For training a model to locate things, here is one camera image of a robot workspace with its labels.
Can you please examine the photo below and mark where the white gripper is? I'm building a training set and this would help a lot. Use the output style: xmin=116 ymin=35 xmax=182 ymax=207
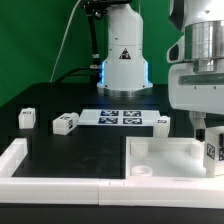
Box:
xmin=168 ymin=59 xmax=224 ymax=142

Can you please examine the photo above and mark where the white square table top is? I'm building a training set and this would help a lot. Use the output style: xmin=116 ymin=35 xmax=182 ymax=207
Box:
xmin=125 ymin=137 xmax=208 ymax=179

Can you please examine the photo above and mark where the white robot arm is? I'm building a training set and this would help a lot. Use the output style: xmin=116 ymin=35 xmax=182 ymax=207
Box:
xmin=97 ymin=0 xmax=224 ymax=141

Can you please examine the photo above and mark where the white U-shaped obstacle fence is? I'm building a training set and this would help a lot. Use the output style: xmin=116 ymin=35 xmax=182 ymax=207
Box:
xmin=0 ymin=138 xmax=224 ymax=209

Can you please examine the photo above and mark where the white base tag sheet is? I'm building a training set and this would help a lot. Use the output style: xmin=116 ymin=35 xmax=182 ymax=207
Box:
xmin=78 ymin=109 xmax=160 ymax=127

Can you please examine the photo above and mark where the black cable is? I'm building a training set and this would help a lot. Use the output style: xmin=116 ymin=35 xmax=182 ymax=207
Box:
xmin=56 ymin=66 xmax=101 ymax=84

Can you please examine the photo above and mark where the white cable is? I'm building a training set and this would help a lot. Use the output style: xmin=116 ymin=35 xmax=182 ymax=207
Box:
xmin=49 ymin=0 xmax=83 ymax=83

